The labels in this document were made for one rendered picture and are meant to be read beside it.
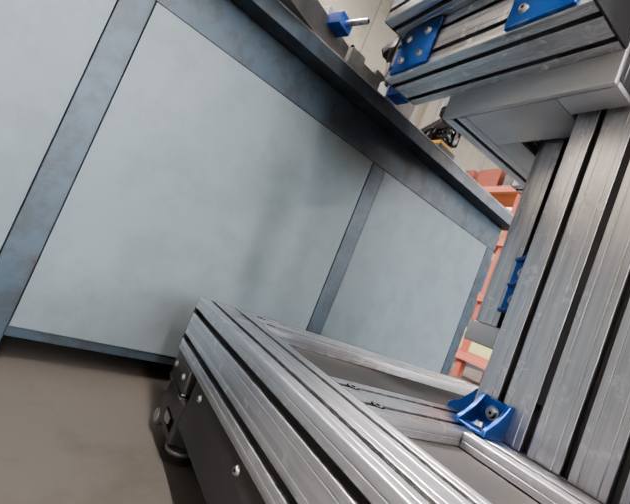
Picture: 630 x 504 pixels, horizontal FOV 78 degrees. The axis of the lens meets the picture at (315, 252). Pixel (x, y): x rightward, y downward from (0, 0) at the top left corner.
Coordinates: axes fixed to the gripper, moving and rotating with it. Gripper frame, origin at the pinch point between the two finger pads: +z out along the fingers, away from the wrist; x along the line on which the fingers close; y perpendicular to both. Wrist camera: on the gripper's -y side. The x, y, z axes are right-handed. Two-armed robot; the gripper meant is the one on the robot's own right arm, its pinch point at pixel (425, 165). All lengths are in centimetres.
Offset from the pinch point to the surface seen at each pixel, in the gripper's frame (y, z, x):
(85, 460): 38, 85, -83
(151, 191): 13, 48, -82
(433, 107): -226, -196, 230
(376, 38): -249, -221, 131
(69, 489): 44, 85, -85
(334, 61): 19, 7, -61
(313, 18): 19, 3, -69
